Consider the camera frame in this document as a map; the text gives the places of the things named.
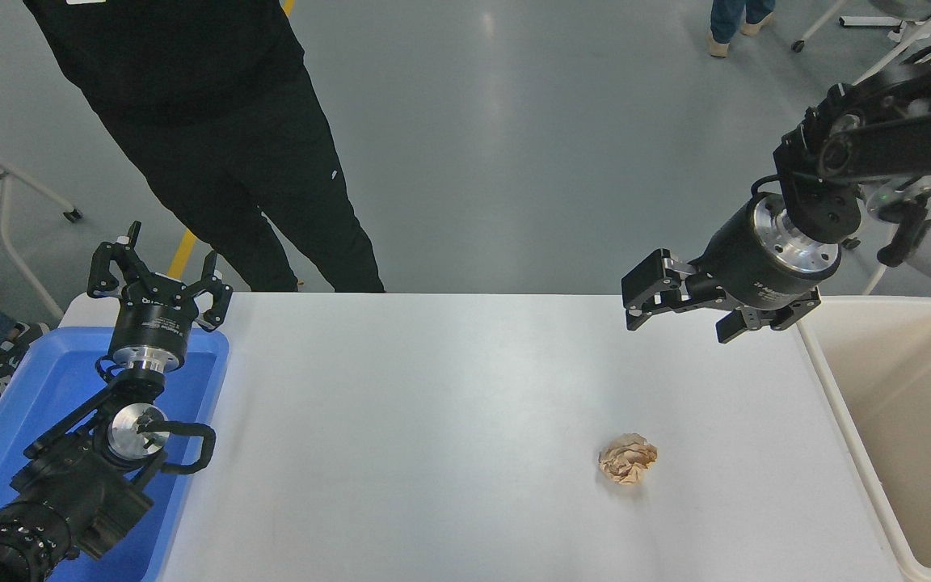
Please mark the person in black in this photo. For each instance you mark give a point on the person in black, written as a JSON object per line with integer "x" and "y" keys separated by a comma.
{"x": 215, "y": 129}

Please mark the large pale bin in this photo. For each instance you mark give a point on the large pale bin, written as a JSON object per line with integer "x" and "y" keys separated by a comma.
{"x": 918, "y": 420}

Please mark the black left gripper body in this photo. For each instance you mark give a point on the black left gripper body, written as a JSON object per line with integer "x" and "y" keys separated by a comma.
{"x": 150, "y": 319}

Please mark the white wheeled chair base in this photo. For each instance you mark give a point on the white wheeled chair base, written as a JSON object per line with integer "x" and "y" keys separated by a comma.
{"x": 886, "y": 23}

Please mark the person in blue jeans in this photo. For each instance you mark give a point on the person in blue jeans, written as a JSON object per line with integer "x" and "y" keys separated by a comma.
{"x": 728, "y": 20}

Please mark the white frame chair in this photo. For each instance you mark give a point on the white frame chair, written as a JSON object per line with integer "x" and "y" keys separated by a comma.
{"x": 9, "y": 210}

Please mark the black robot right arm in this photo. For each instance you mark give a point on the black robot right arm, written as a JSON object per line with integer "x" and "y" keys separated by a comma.
{"x": 902, "y": 153}

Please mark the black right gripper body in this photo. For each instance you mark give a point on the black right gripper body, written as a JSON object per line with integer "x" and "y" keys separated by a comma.
{"x": 736, "y": 263}

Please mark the blue plastic tray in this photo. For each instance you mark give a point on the blue plastic tray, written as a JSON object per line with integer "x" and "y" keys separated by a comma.
{"x": 53, "y": 380}

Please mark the tan paper ball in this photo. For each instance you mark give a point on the tan paper ball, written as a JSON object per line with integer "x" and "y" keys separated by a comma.
{"x": 629, "y": 459}

